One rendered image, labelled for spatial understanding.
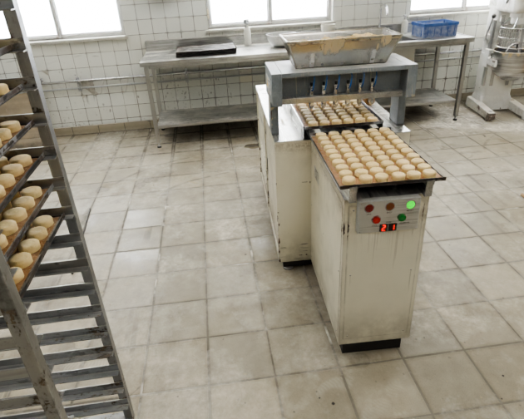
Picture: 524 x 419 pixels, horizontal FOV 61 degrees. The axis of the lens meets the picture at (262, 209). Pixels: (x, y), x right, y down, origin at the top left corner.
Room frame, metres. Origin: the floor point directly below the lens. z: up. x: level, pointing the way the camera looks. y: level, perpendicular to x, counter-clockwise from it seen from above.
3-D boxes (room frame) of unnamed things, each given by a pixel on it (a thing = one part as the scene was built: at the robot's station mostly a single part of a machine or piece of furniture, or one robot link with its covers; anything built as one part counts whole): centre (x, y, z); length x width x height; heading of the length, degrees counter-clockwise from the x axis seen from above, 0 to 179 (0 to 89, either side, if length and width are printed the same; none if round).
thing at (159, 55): (4.99, -0.56, 0.61); 3.40 x 0.70 x 1.22; 96
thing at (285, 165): (2.84, -0.40, 0.42); 1.28 x 0.72 x 0.84; 3
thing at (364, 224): (1.50, -0.48, 0.77); 0.24 x 0.04 x 0.14; 93
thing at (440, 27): (5.14, -1.97, 0.95); 0.40 x 0.30 x 0.14; 99
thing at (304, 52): (2.36, -0.43, 1.25); 0.56 x 0.29 x 0.14; 93
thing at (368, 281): (1.86, -0.46, 0.45); 0.70 x 0.34 x 0.90; 3
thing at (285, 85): (2.36, -0.43, 1.01); 0.72 x 0.33 x 0.34; 93
